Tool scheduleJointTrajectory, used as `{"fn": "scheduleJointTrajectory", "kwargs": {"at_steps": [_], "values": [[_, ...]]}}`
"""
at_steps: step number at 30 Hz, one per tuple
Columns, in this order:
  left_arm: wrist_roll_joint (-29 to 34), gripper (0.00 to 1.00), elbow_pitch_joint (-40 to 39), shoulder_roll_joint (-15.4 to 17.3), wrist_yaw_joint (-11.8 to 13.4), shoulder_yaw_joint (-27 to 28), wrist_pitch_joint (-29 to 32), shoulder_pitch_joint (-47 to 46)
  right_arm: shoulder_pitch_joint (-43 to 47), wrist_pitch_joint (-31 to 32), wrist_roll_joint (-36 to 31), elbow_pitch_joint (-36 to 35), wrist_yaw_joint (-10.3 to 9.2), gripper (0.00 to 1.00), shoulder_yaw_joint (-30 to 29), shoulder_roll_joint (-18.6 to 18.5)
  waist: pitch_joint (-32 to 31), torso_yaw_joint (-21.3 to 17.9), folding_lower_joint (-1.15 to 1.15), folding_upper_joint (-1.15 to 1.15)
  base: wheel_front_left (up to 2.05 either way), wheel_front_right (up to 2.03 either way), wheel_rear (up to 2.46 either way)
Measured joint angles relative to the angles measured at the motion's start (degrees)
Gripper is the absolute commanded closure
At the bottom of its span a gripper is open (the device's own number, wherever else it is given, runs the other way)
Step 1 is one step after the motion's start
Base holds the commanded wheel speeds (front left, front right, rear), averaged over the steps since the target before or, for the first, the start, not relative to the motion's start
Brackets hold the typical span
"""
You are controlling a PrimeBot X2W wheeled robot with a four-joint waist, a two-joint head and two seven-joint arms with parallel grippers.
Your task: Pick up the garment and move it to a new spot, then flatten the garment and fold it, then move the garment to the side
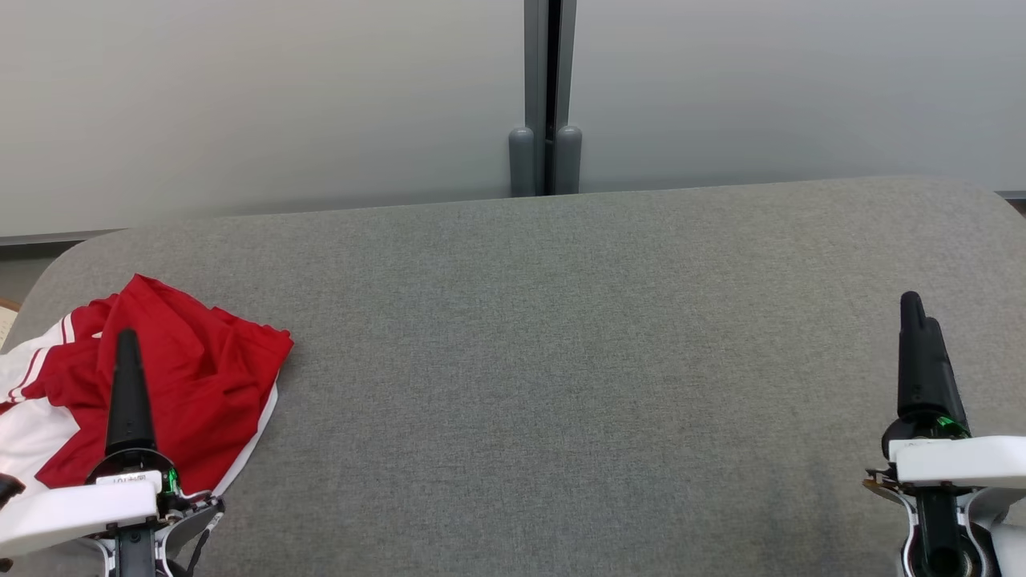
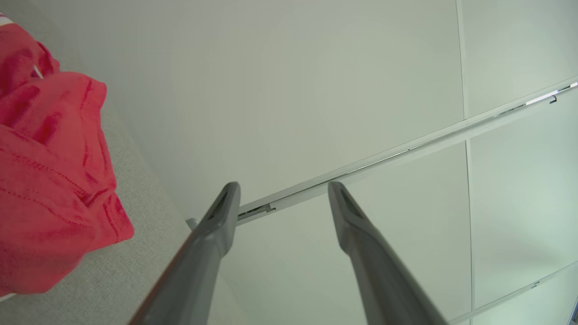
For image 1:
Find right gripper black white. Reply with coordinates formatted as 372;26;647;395
882;291;1026;488

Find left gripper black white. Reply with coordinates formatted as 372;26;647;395
0;329;224;557

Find red shorts with white trim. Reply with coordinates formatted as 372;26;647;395
36;274;294;495

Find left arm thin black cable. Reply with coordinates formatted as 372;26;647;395
186;525;212;577

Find grey partition post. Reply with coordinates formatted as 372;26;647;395
509;0;551;198
553;0;583;196

